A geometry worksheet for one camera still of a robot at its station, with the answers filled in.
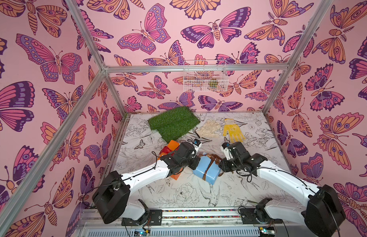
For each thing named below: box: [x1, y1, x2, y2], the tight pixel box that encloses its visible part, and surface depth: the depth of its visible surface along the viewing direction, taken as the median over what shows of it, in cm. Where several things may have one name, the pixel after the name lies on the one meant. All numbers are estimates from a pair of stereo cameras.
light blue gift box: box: [193, 156, 221, 186], surface depth 84 cm
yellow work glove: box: [222, 118, 246, 144], surface depth 111 cm
